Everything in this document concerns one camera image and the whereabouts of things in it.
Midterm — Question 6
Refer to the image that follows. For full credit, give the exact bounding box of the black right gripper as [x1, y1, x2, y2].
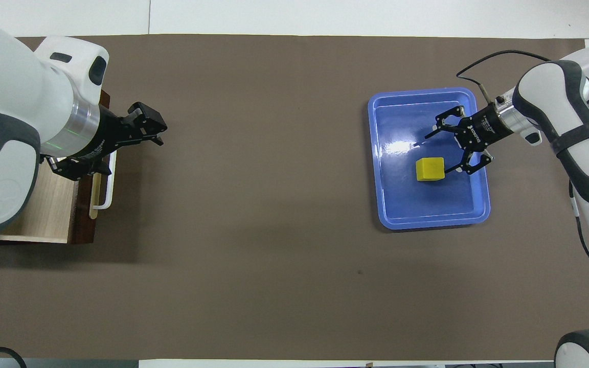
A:
[424, 105, 504, 176]

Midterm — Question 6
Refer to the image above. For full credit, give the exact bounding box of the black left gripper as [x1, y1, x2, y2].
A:
[47, 102, 168, 182]

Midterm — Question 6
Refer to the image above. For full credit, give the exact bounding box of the yellow cube block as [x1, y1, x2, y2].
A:
[416, 157, 446, 182]

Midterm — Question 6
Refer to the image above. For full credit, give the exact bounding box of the white drawer handle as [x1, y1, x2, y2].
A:
[89, 148, 118, 220]

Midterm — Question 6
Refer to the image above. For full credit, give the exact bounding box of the wooden drawer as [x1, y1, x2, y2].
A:
[0, 89, 112, 246]

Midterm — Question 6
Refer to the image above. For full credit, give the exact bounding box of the blue plastic tray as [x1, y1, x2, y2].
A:
[368, 87, 491, 231]

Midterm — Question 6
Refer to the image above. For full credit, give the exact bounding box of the brown table mat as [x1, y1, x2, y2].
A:
[0, 35, 589, 361]

